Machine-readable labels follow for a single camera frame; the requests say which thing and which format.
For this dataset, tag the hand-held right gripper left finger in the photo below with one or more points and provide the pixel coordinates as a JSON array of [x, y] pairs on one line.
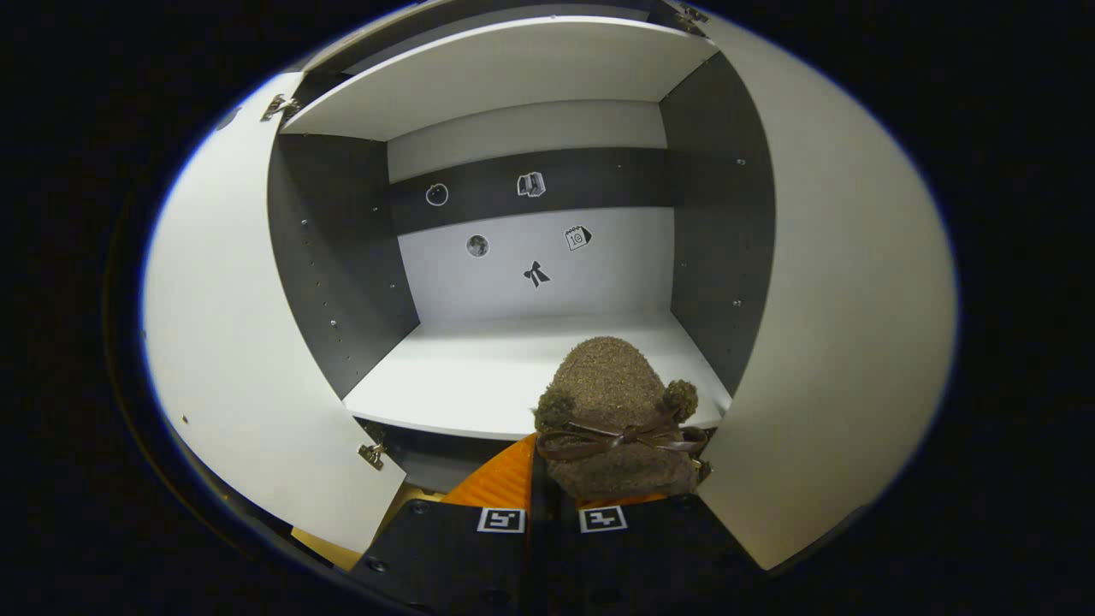
[[453, 556]]

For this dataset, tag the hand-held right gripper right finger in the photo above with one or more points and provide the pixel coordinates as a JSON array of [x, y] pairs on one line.
[[650, 547]]

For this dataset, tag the brown fuzzy shoe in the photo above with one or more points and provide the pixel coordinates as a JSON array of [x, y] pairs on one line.
[[612, 385]]

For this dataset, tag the white cabinet door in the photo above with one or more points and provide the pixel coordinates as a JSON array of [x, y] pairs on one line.
[[838, 342], [231, 342]]

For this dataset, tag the white grey shoe cabinet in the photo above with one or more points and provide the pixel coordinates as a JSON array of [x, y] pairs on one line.
[[342, 257]]

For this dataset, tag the metal door hinge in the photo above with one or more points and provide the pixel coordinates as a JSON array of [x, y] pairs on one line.
[[372, 455], [693, 14], [278, 106]]

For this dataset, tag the white cabinet shelf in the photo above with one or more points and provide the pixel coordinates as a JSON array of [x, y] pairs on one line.
[[513, 77], [462, 376]]

